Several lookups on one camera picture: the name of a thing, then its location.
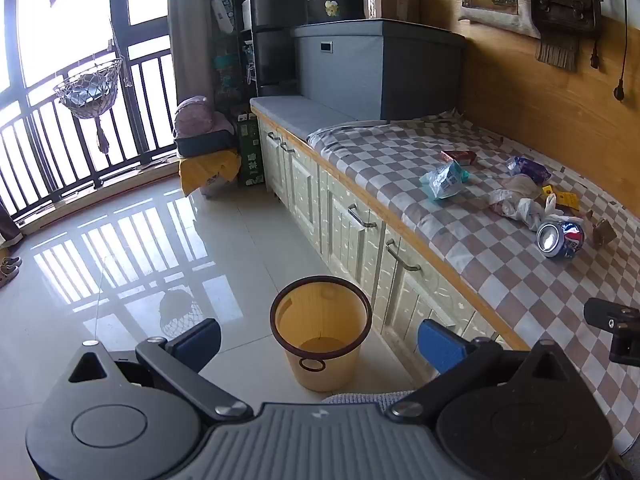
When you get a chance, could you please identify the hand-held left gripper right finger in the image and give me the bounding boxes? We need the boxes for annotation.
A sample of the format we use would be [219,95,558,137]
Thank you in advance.
[389,318,572,422]

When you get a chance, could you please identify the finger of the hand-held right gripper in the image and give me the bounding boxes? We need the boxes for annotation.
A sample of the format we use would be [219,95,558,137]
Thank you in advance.
[583,297,640,366]

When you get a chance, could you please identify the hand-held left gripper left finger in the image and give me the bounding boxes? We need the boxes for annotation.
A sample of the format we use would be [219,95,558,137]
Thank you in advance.
[67,318,255,424]

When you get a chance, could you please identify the crushed blue drink can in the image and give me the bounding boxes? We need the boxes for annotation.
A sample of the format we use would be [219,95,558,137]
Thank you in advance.
[536,215,586,260]

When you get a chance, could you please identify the yellow plastic trash bin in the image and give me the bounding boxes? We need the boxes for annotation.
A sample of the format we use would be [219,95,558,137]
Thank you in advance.
[270,275,373,393]

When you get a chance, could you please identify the purple snack wrapper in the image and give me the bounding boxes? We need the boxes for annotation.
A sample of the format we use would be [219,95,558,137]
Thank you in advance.
[506,155,552,185]

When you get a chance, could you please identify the teal white plastic bag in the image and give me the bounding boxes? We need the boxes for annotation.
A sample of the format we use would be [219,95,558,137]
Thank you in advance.
[419,160,471,200]

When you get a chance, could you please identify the red box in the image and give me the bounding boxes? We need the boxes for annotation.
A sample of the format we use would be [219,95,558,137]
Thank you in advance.
[440,149,476,167]

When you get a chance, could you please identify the brown cardboard piece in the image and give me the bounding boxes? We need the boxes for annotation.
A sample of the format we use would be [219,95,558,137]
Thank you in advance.
[592,218,619,249]

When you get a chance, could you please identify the person's grey knit clothing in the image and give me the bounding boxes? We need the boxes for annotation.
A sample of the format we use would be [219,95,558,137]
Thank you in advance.
[320,389,417,412]

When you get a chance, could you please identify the yellow paper packet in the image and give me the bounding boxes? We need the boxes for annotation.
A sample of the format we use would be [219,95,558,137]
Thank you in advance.
[541,184,581,211]

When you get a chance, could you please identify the clear plastic bag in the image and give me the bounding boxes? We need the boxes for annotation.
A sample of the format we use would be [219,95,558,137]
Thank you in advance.
[500,174,544,199]

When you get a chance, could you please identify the yellow cloth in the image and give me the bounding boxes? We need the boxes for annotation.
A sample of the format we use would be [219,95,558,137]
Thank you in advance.
[179,152,242,197]

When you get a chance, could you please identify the cream bench cabinet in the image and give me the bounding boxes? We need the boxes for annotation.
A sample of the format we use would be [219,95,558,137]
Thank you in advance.
[250,105,531,392]

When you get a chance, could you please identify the green box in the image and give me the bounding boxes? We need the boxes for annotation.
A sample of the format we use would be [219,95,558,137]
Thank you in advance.
[236,112,265,185]

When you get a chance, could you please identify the black tray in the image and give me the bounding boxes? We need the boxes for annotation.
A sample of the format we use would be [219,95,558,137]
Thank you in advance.
[174,130,237,157]

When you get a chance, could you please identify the dark brown curtain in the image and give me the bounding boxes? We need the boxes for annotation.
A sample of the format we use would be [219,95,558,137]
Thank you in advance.
[0,199,24,249]

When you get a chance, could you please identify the pink cushion pile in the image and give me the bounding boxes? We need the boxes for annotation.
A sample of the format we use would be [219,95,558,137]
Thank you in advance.
[172,96,235,139]

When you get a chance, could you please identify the black balcony railing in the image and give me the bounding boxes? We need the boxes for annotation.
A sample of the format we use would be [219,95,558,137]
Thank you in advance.
[0,35,177,229]

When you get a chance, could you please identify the grey seat cushion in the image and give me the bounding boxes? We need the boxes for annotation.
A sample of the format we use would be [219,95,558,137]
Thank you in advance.
[250,95,359,142]

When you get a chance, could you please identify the teal packets on rack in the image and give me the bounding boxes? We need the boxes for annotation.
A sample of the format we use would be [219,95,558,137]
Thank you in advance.
[214,54,242,92]

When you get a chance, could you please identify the grey storage box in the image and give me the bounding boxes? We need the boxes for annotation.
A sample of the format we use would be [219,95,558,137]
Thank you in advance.
[290,19,469,122]

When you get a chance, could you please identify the beige curtain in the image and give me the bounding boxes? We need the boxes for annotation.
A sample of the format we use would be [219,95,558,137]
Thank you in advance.
[167,0,251,111]

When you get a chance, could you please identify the brown leather fringed bag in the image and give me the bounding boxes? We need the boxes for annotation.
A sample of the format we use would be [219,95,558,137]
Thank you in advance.
[530,0,604,72]

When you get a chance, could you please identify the black drawer tower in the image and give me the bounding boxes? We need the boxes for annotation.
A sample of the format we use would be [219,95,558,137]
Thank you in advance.
[247,0,306,99]

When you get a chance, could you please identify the white tissue pack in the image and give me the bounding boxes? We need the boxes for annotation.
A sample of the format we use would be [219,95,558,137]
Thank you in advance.
[211,0,237,35]

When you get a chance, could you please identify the cardboard box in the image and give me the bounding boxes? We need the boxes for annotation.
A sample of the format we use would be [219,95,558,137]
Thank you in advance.
[361,0,422,24]

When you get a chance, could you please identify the black power cable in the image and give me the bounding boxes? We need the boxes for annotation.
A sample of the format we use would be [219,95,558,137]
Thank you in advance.
[613,0,630,102]
[582,0,601,70]

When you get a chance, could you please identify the hanging wire basket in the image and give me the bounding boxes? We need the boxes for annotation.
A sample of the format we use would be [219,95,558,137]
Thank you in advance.
[52,56,125,154]

